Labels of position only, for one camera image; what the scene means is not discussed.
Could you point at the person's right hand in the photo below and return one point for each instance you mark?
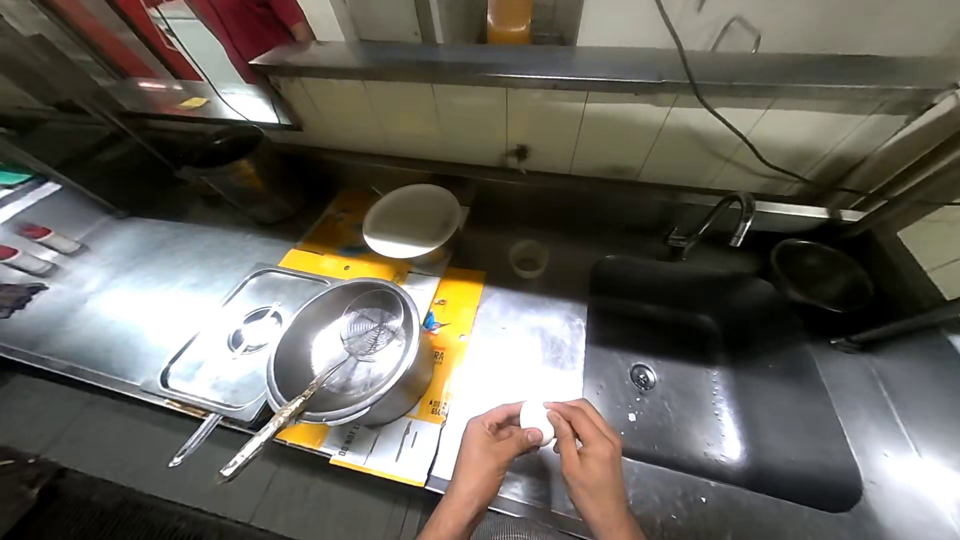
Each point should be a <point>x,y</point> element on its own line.
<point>592,457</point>

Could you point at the person's left hand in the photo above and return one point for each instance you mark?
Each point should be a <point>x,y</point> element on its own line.
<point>482,455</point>

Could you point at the person's right fingers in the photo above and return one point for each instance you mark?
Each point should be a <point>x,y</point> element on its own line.
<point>588,418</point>

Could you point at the person's right thumb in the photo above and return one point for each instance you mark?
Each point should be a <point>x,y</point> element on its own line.
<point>565,436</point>

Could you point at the person's left fingers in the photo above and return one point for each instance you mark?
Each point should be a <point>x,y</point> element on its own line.
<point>501,415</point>

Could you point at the person's left thumb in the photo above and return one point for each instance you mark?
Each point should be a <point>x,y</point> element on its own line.
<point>522,442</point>

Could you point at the white egg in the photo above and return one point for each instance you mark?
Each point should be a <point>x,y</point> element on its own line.
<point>535,418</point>

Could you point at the person's left forearm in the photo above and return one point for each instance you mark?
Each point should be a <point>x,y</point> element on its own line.
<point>457,519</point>

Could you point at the person's right forearm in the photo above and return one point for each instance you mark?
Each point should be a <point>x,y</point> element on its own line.
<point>616,526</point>

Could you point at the chrome sink drain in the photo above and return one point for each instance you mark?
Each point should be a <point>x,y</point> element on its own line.
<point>643,376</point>

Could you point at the person's body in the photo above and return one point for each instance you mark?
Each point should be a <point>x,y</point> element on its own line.
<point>514,528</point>

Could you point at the large round steel pot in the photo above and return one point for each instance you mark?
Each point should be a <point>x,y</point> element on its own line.
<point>396,397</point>

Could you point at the yellow white printed cardboard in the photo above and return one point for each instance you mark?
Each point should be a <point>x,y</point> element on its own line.
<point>457,315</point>

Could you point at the steel sink basin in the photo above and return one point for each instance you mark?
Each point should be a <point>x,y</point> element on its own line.
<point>697,390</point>

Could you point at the small pale round bowl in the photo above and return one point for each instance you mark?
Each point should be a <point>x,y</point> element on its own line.
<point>528,259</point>

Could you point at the white oval plate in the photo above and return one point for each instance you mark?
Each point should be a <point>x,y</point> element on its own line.
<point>411,220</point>

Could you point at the chrome curved faucet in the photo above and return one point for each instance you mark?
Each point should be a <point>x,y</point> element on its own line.
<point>706,220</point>

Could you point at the dark round metal bowl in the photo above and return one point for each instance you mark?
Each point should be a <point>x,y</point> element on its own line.
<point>821,276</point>

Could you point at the rectangular steel pan lid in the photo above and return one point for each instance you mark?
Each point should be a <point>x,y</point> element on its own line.
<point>217,350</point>

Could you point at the grey metal pipe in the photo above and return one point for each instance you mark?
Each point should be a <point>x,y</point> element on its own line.
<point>901,330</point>

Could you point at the dark cylindrical bin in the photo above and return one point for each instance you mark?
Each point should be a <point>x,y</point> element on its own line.
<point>247,176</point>

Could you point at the orange container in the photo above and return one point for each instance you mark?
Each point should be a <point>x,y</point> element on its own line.
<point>509,21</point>

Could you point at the small yellow flat item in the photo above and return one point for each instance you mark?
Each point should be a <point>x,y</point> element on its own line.
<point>194,103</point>

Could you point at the white bottle with red cap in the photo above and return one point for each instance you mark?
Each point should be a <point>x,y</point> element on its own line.
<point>26,260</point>
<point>51,238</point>

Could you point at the dark crumpled cloth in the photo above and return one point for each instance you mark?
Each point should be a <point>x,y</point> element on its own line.
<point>16,298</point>

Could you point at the green tray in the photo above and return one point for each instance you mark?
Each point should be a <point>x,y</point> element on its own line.
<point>13,175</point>

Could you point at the steel wall ledge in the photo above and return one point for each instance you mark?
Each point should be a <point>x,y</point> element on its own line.
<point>480,64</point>

